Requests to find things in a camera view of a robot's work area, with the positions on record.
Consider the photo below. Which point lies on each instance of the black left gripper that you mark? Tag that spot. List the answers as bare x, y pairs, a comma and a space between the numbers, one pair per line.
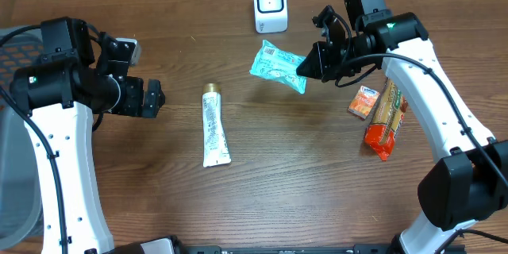
132, 96

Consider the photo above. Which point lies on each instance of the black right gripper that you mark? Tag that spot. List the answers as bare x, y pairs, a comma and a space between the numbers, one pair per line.
321, 60

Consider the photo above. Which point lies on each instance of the teal plastic packet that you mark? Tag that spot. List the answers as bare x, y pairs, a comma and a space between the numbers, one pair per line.
272, 63

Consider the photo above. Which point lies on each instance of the small orange snack packet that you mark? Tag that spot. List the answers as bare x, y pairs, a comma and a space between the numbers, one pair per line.
363, 102

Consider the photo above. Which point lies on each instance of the white tube gold cap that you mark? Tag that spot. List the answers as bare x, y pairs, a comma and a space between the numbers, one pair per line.
216, 150

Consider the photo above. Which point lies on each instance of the orange spaghetti packet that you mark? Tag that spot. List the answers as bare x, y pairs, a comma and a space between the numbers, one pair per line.
383, 129

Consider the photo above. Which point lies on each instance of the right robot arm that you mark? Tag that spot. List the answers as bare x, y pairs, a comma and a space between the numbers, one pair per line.
468, 182

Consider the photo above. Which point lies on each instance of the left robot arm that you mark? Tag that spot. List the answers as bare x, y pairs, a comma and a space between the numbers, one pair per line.
80, 75

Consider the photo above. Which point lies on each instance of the white barcode scanner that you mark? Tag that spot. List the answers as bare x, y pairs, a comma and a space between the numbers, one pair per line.
271, 16

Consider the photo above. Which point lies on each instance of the grey plastic mesh basket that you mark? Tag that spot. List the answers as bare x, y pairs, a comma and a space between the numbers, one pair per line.
21, 206

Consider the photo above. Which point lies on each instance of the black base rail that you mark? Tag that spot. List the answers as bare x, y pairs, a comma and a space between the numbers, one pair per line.
356, 249

